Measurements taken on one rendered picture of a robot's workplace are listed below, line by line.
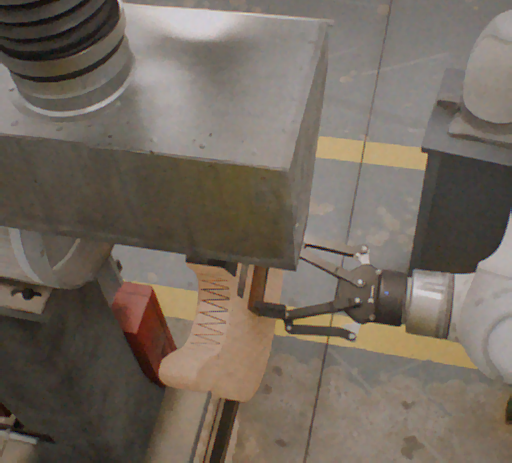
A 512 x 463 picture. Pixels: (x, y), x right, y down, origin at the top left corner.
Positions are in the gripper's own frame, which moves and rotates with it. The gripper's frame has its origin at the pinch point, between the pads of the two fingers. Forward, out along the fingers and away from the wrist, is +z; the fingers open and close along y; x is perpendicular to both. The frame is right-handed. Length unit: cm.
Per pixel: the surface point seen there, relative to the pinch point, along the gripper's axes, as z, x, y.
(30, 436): 53, -49, -33
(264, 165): -8, 50, 1
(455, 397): -38, -111, -8
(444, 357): -34, -115, 3
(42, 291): 27.5, 9.9, -7.7
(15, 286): 31.6, 9.9, -7.6
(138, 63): 4.7, 46.9, 9.4
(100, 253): 18.7, 14.0, -2.0
